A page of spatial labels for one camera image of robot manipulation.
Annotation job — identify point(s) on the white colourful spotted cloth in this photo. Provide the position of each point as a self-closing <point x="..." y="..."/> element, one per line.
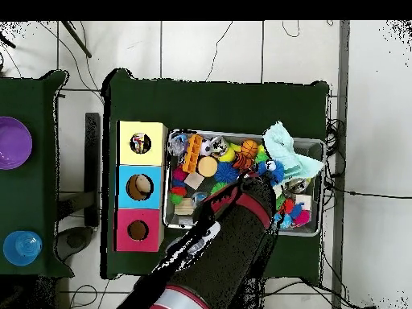
<point x="140" y="143"/>

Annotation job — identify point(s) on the mint green waffle cloth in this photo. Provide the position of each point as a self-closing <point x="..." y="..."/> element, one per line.
<point x="286" y="158"/>

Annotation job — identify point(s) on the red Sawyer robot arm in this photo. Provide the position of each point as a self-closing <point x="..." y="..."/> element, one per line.
<point x="225" y="244"/>

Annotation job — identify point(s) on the wooden three-hole box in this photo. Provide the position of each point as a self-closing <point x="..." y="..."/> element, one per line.
<point x="141" y="164"/>

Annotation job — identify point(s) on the clear mesh bin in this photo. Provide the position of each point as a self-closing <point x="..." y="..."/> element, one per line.
<point x="315" y="219"/>

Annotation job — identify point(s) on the round wooden disc toy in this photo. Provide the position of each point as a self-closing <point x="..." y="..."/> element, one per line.
<point x="207" y="167"/>

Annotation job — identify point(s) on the plain wooden cube block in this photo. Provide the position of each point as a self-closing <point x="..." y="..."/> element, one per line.
<point x="194" y="181"/>

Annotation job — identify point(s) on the small soccer ball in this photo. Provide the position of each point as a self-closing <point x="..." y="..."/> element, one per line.
<point x="206" y="149"/>

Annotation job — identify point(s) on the orange plastic gear toy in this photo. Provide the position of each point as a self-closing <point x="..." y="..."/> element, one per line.
<point x="192" y="153"/>

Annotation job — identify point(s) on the silver drink can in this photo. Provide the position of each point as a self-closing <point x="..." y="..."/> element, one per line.
<point x="219" y="145"/>

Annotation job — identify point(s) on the orange tiger striped toy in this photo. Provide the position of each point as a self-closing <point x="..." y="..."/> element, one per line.
<point x="243" y="161"/>

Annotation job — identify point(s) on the small orange basketball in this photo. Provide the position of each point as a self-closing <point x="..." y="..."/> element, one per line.
<point x="250" y="149"/>

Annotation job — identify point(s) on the large blue spiky ball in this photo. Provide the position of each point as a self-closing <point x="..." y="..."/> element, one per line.
<point x="271" y="170"/>

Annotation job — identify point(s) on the black panel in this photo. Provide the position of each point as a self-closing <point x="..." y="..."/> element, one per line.
<point x="93" y="167"/>

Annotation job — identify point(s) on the green side table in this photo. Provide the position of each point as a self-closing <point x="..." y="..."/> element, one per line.
<point x="38" y="193"/>

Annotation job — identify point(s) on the black rod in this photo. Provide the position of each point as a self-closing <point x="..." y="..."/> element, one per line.
<point x="77" y="40"/>

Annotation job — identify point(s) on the purple bowl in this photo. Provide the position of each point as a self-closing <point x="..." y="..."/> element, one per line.
<point x="13" y="143"/>

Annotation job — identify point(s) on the blue bowl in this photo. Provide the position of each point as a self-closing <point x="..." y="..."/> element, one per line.
<point x="22" y="248"/>

